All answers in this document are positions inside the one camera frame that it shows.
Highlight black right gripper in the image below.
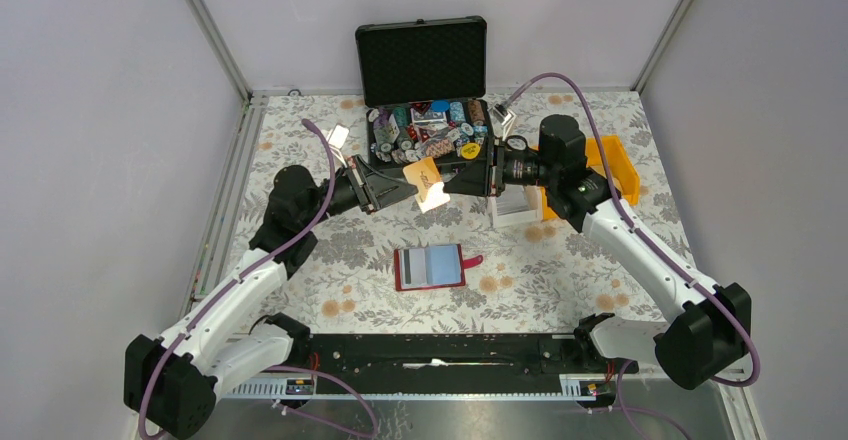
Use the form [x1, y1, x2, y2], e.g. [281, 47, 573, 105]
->
[443, 136, 558, 198]

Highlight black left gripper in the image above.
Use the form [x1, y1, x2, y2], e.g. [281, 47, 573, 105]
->
[302, 155, 419, 229]

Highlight gold credit card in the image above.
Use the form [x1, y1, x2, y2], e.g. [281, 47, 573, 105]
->
[402, 157, 450, 213]

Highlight white plastic bin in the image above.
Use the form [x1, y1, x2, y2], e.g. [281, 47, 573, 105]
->
[488, 185, 543, 229]

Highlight yellow bin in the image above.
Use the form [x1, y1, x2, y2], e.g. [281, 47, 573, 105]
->
[585, 135, 641, 206]
[538, 187, 561, 221]

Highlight white grey credit card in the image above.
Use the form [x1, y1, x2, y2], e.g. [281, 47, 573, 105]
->
[399, 248, 429, 289]

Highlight red leather card holder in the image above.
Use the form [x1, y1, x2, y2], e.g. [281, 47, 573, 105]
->
[393, 244, 484, 292]

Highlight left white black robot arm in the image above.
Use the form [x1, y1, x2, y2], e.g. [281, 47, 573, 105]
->
[123, 156, 417, 439]

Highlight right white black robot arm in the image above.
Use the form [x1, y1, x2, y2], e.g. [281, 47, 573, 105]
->
[444, 115, 760, 390]

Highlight yellow round dealer chip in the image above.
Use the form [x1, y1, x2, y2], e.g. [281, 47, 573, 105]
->
[459, 142, 481, 160]

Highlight floral patterned table mat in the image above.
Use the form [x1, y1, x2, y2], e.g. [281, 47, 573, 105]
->
[226, 91, 693, 334]

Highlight black poker chip case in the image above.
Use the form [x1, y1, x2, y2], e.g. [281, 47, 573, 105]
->
[355, 16, 494, 178]

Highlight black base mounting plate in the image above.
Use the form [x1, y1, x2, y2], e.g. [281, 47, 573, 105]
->
[283, 334, 639, 385]

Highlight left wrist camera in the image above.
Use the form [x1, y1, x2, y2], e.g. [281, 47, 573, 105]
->
[325, 124, 350, 151]

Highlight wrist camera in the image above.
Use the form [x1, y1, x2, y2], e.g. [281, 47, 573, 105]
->
[325, 124, 350, 151]
[489, 104, 516, 131]

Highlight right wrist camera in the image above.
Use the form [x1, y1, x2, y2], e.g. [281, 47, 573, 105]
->
[489, 104, 516, 131]

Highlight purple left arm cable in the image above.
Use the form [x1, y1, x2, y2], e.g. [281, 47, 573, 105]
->
[136, 118, 379, 440]

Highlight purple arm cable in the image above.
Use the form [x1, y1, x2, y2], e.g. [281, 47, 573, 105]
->
[136, 118, 379, 440]
[506, 72, 762, 440]

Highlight white slotted cable duct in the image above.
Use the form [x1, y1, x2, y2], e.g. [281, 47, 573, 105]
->
[224, 371, 615, 402]

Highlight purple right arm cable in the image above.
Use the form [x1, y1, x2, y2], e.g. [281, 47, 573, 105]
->
[506, 72, 762, 440]

